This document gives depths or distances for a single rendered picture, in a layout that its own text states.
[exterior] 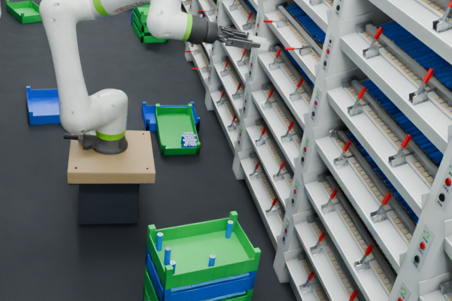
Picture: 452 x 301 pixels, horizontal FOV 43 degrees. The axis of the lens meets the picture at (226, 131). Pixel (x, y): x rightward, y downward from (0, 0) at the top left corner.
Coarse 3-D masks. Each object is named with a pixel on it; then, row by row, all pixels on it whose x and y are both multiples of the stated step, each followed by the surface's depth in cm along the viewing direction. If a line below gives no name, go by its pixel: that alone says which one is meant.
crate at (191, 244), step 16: (192, 224) 185; (208, 224) 188; (224, 224) 191; (176, 240) 186; (192, 240) 187; (208, 240) 188; (224, 240) 189; (240, 240) 188; (160, 256) 178; (176, 256) 179; (192, 256) 180; (208, 256) 181; (224, 256) 182; (240, 256) 183; (256, 256) 175; (160, 272) 170; (176, 272) 174; (192, 272) 168; (208, 272) 171; (224, 272) 173; (240, 272) 176
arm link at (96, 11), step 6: (90, 0) 212; (96, 0) 210; (90, 6) 213; (96, 6) 211; (102, 6) 209; (90, 12) 214; (96, 12) 213; (102, 12) 212; (90, 18) 217; (96, 18) 218; (102, 18) 220
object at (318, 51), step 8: (280, 8) 238; (288, 16) 231; (296, 24) 224; (296, 32) 221; (304, 32) 217; (304, 40) 214; (312, 40) 210; (312, 48) 208; (320, 48) 204; (320, 56) 201
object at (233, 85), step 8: (216, 56) 327; (224, 56) 328; (216, 64) 328; (224, 64) 325; (232, 64) 319; (216, 72) 330; (224, 72) 315; (232, 72) 317; (224, 80) 312; (232, 80) 309; (240, 80) 304; (224, 88) 313; (232, 88) 304; (240, 88) 302; (232, 96) 295; (240, 96) 294; (232, 104) 298; (240, 104) 289; (240, 112) 279
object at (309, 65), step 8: (272, 0) 241; (280, 0) 242; (288, 0) 242; (264, 8) 242; (272, 8) 243; (272, 16) 239; (280, 16) 238; (272, 24) 234; (280, 32) 226; (288, 32) 225; (280, 40) 229; (288, 40) 219; (296, 40) 218; (296, 56) 212; (304, 56) 207; (312, 56) 206; (304, 64) 204; (312, 64) 201; (312, 72) 197; (312, 80) 200
